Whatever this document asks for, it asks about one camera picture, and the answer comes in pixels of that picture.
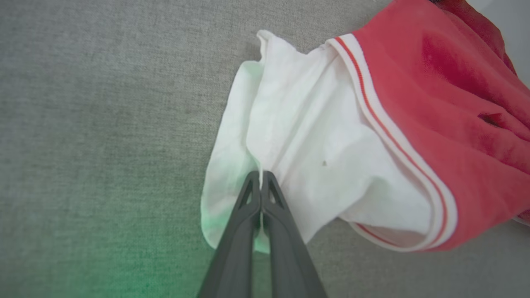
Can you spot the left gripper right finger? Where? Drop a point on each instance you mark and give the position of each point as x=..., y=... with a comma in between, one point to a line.
x=285, y=248

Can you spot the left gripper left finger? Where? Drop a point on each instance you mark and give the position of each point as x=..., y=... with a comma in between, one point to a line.
x=238, y=244

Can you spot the red and white garment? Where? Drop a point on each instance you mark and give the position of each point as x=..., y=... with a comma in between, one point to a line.
x=372, y=124

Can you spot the grey fabric sofa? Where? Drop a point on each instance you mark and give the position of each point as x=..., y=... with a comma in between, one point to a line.
x=103, y=124

